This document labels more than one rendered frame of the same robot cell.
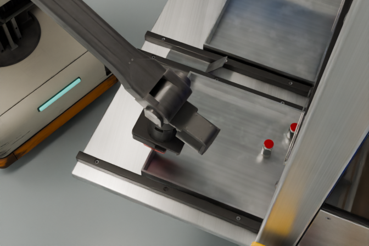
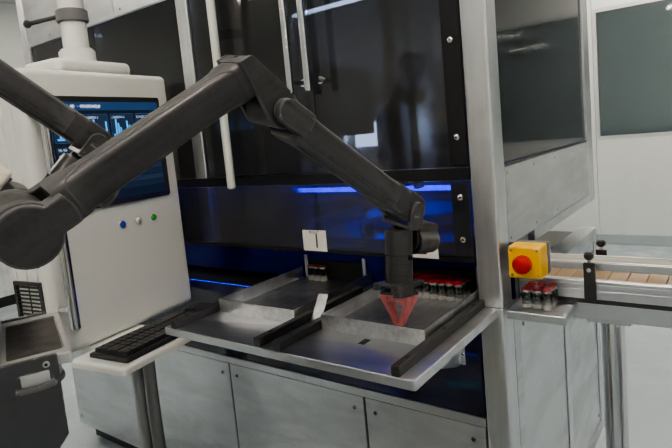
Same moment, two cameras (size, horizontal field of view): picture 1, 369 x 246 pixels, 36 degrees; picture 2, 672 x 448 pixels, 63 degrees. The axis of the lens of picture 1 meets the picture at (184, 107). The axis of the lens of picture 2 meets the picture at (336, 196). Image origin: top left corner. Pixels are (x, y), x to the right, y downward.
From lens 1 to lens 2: 1.34 m
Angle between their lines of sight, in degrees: 77
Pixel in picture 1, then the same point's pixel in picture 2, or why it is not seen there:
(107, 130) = (365, 363)
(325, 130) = (492, 71)
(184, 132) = (423, 232)
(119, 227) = not seen: outside the picture
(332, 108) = (490, 50)
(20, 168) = not seen: outside the picture
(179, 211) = (464, 332)
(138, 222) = not seen: outside the picture
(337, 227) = (510, 179)
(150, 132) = (405, 276)
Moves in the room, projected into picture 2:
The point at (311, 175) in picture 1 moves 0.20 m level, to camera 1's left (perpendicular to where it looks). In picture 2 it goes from (497, 125) to (500, 126)
